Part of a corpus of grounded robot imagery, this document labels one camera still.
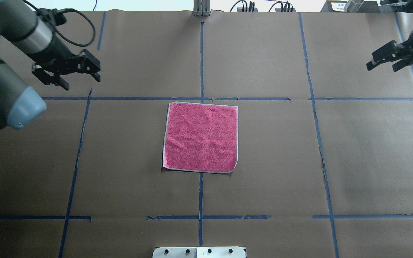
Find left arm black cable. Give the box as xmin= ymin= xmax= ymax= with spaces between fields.
xmin=24 ymin=0 xmax=96 ymax=48

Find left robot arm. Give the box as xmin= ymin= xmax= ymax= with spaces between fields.
xmin=0 ymin=0 xmax=101 ymax=131

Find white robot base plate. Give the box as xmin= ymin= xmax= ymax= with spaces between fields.
xmin=152 ymin=246 xmax=247 ymax=258

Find aluminium frame post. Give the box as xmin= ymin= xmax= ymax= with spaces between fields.
xmin=192 ymin=0 xmax=211 ymax=17

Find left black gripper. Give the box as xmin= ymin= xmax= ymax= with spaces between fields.
xmin=32 ymin=49 xmax=101 ymax=90

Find pink and grey towel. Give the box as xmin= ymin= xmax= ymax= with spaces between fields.
xmin=162 ymin=101 xmax=239 ymax=174

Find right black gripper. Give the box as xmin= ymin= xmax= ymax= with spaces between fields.
xmin=366 ymin=40 xmax=413 ymax=72

